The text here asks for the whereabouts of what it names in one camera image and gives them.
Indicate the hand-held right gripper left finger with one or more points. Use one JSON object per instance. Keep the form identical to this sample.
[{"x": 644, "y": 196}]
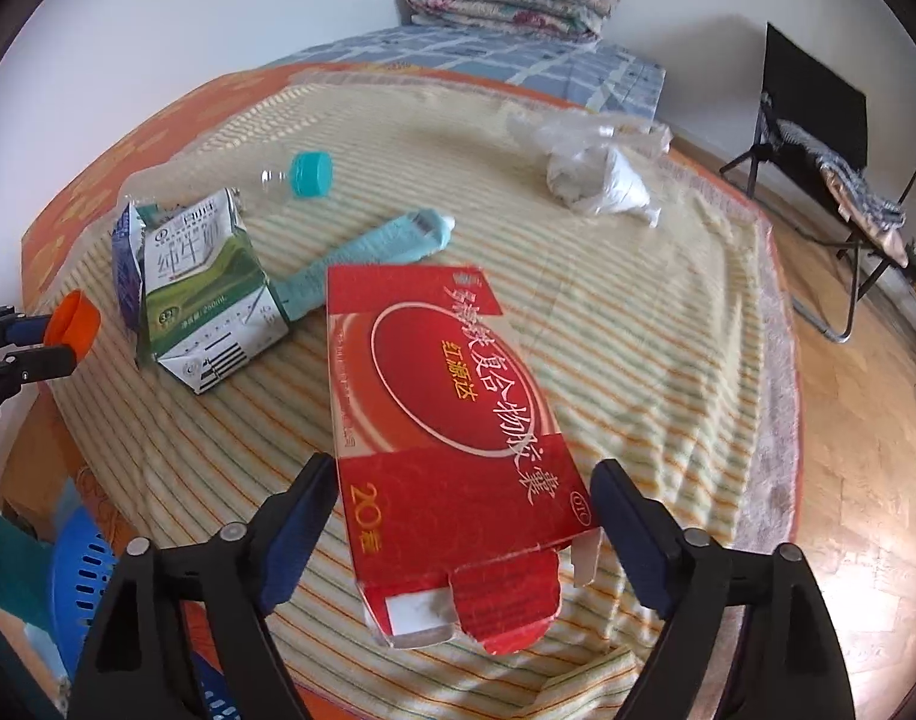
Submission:
[{"x": 293, "y": 540}]

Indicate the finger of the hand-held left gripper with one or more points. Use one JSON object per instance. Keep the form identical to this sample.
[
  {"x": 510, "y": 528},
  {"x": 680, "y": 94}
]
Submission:
[
  {"x": 19, "y": 328},
  {"x": 34, "y": 364}
]

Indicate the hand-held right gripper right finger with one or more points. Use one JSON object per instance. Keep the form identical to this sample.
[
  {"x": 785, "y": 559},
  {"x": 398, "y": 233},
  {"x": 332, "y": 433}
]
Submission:
[{"x": 639, "y": 540}]

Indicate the orange bottle cap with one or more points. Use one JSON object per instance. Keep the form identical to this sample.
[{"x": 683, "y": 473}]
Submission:
[{"x": 74, "y": 324}]

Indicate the green white milk carton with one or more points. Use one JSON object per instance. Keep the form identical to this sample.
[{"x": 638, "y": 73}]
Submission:
[{"x": 203, "y": 292}]

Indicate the red cardboard box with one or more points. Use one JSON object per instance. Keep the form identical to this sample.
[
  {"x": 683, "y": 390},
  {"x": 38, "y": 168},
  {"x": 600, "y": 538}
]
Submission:
[{"x": 443, "y": 420}]

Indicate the blue plastic basket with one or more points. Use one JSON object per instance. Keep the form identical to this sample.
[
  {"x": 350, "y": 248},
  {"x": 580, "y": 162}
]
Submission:
[{"x": 75, "y": 570}]

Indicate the teal toothpaste box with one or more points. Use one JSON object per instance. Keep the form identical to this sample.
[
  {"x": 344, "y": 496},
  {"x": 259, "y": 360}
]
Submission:
[{"x": 360, "y": 255}]

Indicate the clear bottle with teal cap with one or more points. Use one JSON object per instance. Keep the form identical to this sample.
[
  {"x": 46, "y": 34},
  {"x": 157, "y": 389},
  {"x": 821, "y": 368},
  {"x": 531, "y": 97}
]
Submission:
[{"x": 311, "y": 174}]

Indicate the white plastic bag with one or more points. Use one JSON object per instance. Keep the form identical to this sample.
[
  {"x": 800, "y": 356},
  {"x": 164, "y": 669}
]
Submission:
[{"x": 600, "y": 180}]

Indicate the orange floral bed sheet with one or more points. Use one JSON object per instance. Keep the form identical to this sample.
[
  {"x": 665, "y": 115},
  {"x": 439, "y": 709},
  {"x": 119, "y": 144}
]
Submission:
[{"x": 83, "y": 187}]

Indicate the grey pink towel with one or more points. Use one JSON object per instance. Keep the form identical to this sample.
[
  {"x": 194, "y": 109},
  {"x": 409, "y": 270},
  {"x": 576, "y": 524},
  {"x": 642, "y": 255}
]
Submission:
[{"x": 776, "y": 390}]

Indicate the dark teal cloth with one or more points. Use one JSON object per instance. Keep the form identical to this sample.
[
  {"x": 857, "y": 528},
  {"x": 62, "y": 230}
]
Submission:
[{"x": 8, "y": 570}]

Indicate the striped yellow blanket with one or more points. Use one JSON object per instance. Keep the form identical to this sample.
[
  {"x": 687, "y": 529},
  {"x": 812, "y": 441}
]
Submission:
[{"x": 615, "y": 330}]

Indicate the pink cloth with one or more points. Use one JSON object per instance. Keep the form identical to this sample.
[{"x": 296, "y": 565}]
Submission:
[{"x": 885, "y": 240}]

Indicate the blue white striped cloth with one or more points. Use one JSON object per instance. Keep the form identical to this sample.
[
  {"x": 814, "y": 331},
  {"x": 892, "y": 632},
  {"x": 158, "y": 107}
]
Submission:
[{"x": 855, "y": 180}]

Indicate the black folding chair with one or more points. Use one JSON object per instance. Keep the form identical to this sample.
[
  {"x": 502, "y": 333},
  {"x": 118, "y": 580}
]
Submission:
[{"x": 810, "y": 90}]

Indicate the blue plaid mattress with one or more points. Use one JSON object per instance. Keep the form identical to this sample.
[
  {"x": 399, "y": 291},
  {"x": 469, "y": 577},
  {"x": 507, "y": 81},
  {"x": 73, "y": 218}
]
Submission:
[{"x": 518, "y": 60}]

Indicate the folded floral quilt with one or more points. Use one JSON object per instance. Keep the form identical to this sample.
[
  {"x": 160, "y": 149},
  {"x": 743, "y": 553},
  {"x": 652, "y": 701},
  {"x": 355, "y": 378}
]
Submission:
[{"x": 510, "y": 0}]

